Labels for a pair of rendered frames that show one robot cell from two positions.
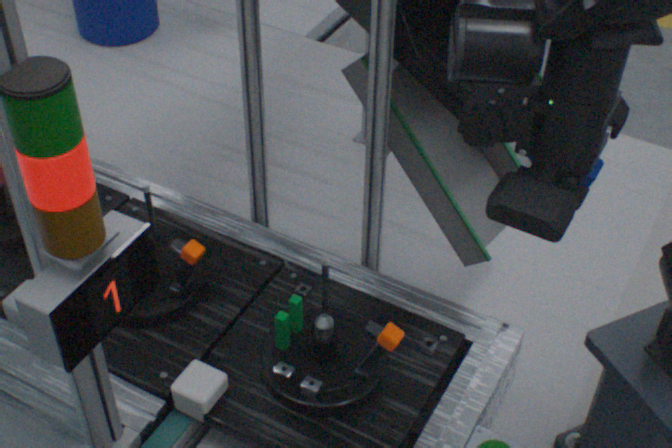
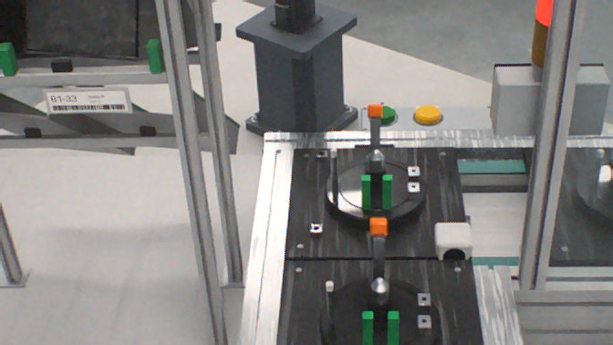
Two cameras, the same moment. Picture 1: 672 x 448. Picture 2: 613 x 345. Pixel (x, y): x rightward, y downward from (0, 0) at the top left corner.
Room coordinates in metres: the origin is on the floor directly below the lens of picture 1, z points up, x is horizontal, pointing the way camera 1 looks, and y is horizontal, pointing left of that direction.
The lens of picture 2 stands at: (1.12, 0.88, 1.78)
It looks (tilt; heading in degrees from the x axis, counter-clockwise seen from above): 37 degrees down; 246
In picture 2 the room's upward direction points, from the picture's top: 3 degrees counter-clockwise
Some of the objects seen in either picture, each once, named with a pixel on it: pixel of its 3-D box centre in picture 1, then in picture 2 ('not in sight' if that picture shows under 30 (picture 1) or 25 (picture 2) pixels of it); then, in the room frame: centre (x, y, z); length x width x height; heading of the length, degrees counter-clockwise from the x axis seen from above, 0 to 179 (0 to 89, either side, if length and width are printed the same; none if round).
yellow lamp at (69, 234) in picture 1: (68, 215); (556, 39); (0.52, 0.21, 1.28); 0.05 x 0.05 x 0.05
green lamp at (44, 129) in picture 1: (42, 110); not in sight; (0.52, 0.21, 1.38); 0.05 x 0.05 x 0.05
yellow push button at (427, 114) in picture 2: not in sight; (428, 116); (0.45, -0.13, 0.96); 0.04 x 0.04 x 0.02
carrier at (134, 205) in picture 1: (143, 259); (379, 304); (0.74, 0.23, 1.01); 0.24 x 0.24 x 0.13; 61
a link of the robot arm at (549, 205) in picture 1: (569, 127); not in sight; (0.58, -0.19, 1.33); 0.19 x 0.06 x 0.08; 151
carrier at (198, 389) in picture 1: (323, 339); (376, 173); (0.63, 0.01, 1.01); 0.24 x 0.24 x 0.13; 61
